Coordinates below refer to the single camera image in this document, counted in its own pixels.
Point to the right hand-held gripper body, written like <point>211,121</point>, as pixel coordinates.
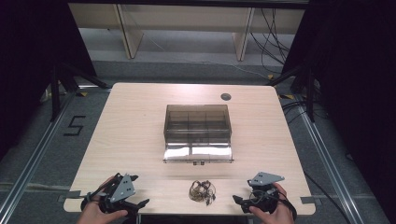
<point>264,179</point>

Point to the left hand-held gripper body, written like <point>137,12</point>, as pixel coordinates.
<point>122,189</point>

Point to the person's right hand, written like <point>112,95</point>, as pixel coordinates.
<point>278,214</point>

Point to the person's left hand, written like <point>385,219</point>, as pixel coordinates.
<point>93,214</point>

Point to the grey tape strip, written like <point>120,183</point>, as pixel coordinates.
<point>310,200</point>
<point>70,195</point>

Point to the smoky clear plastic compartment box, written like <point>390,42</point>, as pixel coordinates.
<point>197,130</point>

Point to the yellow black tape piece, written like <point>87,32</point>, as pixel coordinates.
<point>82,93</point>
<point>286,96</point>

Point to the grey round table grommet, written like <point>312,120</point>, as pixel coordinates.
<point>225,96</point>

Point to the black metal stand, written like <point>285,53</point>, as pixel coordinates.
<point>310,93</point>
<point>55,93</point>

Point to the black curtain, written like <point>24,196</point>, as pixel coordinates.
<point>358,77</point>
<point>31,62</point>

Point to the beige wooden shelf unit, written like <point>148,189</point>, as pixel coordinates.
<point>186,18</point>

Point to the silver metal floor rail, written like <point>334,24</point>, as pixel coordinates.
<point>34,155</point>
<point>330,161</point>

